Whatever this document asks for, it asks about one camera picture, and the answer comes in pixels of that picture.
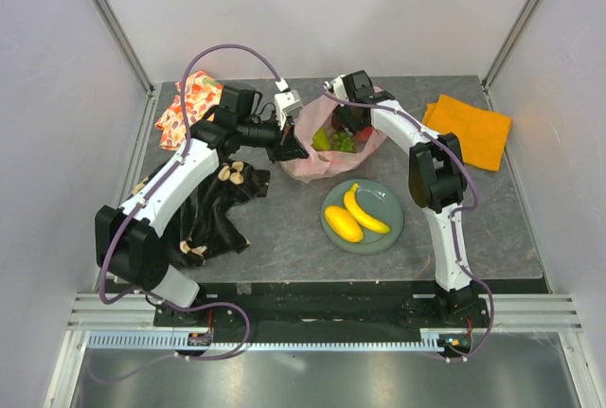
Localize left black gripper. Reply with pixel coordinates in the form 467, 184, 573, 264
239, 111, 310, 165

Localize fake peach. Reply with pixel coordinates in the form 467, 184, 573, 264
354, 126, 374, 143

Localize green fake pear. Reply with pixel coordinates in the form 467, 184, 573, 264
312, 127, 331, 151

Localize pink plastic bag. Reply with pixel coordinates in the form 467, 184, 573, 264
280, 96, 386, 184

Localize yellow fake banana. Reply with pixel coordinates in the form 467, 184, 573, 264
343, 183, 391, 234

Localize yellow fake mango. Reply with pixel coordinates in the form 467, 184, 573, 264
324, 205, 364, 243

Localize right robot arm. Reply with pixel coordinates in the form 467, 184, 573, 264
324, 70, 474, 327

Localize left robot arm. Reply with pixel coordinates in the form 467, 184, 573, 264
95, 80, 309, 326

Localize green fake grapes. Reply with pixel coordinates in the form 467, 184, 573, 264
331, 131, 356, 153

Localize grey-green round plate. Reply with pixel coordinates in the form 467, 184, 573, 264
320, 179, 404, 255

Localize orange floral cloth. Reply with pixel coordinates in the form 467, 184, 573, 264
154, 70, 224, 151

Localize black floral cloth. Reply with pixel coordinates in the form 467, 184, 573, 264
132, 159, 272, 270

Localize orange folded cloth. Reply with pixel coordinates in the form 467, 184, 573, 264
422, 95, 512, 172

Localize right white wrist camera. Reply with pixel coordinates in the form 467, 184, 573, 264
323, 75, 348, 101

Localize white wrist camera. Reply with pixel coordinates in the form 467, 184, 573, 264
274, 90, 302, 129
323, 75, 348, 101

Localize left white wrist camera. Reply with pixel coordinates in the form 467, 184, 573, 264
274, 90, 302, 129

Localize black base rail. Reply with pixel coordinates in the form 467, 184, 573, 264
153, 279, 489, 333

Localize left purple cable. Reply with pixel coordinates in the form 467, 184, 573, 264
87, 44, 290, 366

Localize grey slotted cable duct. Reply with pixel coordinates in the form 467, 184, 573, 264
87, 330, 460, 352

